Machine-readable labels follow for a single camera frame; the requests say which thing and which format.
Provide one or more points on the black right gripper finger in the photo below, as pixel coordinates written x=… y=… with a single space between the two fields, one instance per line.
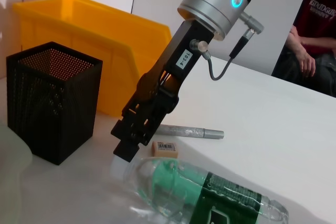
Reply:
x=126 y=150

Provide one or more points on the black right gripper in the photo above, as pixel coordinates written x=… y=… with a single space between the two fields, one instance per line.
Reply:
x=173 y=48

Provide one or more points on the clear bottle with green label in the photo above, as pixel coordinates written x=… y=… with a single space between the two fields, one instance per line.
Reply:
x=199 y=195

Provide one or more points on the beige eraser with barcode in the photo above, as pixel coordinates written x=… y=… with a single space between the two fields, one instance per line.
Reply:
x=165 y=149

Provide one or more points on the silver marker pen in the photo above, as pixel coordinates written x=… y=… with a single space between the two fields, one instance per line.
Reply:
x=191 y=131

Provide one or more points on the black mesh pen holder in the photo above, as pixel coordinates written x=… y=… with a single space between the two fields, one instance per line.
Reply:
x=50 y=113

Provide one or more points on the yellow plastic storage bin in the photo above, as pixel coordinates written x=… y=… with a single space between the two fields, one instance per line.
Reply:
x=86 y=40

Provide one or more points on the person in red shirt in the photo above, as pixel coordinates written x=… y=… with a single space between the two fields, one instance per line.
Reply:
x=317 y=37

